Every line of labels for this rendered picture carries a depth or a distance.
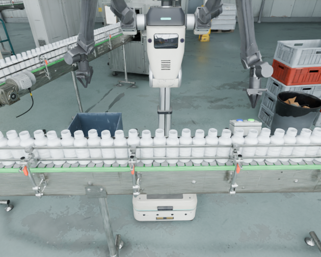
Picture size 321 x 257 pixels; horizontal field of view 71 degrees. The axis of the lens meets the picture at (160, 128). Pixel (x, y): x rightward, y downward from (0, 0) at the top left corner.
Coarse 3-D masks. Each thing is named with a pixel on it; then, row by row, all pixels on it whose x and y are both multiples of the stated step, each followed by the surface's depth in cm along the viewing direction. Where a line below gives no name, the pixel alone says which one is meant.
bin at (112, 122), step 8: (120, 112) 157; (72, 120) 148; (80, 120) 160; (88, 120) 160; (96, 120) 160; (104, 120) 160; (112, 120) 160; (120, 120) 153; (72, 128) 147; (80, 128) 161; (88, 128) 163; (96, 128) 164; (104, 128) 164; (112, 128) 164; (120, 128) 153; (72, 136) 146; (88, 136) 167; (112, 136) 167
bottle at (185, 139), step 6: (186, 132) 101; (180, 138) 101; (186, 138) 99; (180, 144) 101; (186, 144) 99; (180, 150) 102; (186, 150) 101; (180, 156) 104; (186, 156) 103; (186, 162) 106
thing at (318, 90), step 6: (270, 78) 301; (270, 84) 303; (276, 84) 312; (282, 84) 277; (312, 84) 276; (318, 84) 276; (270, 90) 303; (276, 90) 291; (282, 90) 278; (288, 90) 276; (294, 90) 276; (300, 90) 278; (306, 90) 279; (312, 90) 281; (318, 90) 282; (276, 96) 291; (318, 96) 287
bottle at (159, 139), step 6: (156, 132) 98; (162, 132) 100; (156, 138) 99; (162, 138) 99; (156, 144) 99; (162, 144) 99; (156, 150) 101; (162, 150) 101; (156, 156) 103; (162, 156) 103; (162, 162) 105
